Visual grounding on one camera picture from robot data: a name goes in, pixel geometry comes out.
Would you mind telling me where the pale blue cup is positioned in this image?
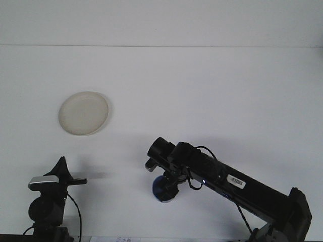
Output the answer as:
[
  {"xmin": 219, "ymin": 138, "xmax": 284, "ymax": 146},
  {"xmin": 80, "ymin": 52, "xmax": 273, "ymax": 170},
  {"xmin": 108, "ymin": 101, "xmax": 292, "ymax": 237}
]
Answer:
[{"xmin": 151, "ymin": 175, "xmax": 178, "ymax": 204}]

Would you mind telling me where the pale round plate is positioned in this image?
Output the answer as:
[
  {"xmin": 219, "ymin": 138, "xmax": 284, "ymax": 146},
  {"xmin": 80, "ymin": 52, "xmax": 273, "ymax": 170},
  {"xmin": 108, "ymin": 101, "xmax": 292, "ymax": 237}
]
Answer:
[{"xmin": 58, "ymin": 91, "xmax": 110, "ymax": 136}]

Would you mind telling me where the white printed paper sheet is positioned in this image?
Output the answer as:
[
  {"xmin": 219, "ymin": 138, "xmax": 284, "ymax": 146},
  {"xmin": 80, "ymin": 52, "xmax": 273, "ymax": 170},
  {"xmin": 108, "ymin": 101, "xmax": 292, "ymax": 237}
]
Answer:
[{"xmin": 89, "ymin": 236, "xmax": 143, "ymax": 242}]

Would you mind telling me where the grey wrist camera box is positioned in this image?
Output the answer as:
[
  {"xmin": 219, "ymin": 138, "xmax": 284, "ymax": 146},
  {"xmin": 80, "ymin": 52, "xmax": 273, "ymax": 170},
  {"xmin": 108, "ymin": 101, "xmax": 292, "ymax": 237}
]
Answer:
[
  {"xmin": 144, "ymin": 159, "xmax": 157, "ymax": 173},
  {"xmin": 28, "ymin": 175, "xmax": 60, "ymax": 192}
]

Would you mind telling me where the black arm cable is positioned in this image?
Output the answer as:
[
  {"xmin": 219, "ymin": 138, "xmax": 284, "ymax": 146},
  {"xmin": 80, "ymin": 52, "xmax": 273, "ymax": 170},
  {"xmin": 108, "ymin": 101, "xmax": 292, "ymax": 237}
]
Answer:
[
  {"xmin": 65, "ymin": 193, "xmax": 83, "ymax": 239},
  {"xmin": 185, "ymin": 145, "xmax": 253, "ymax": 235}
]

